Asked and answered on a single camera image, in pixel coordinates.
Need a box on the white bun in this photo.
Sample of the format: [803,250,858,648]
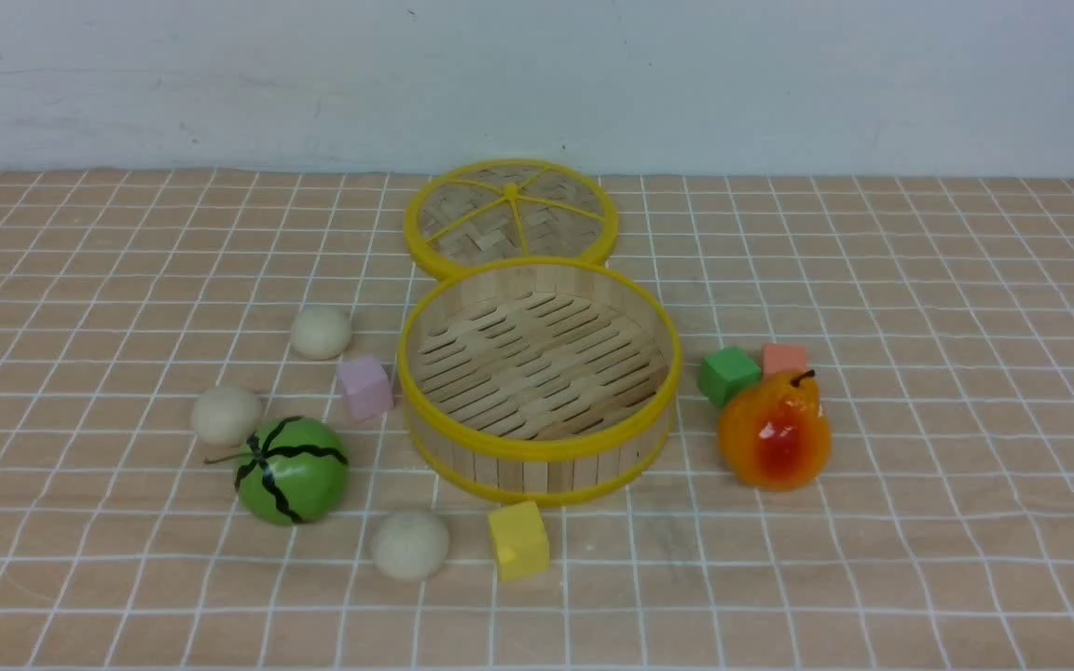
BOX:
[371,510,451,582]
[289,305,353,361]
[190,386,263,446]

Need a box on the bamboo steamer tray yellow rim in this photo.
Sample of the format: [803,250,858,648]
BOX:
[397,256,682,506]

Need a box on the bamboo steamer lid yellow rim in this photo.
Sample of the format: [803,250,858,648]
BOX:
[402,158,619,280]

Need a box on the pink foam cube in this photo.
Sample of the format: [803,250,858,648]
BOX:
[337,356,393,423]

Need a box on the green foam cube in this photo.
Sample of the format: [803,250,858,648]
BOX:
[697,347,761,409]

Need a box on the yellow foam cube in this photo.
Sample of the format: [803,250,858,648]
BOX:
[487,500,551,582]

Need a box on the orange foam cube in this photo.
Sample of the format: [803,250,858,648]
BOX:
[760,342,809,379]

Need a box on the white bun front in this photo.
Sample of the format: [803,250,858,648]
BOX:
[371,510,451,582]

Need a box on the orange toy pear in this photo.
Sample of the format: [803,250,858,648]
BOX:
[717,369,833,492]

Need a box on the green toy watermelon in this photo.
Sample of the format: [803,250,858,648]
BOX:
[203,415,350,526]

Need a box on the checkered beige tablecloth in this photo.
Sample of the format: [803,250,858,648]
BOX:
[0,169,1074,670]

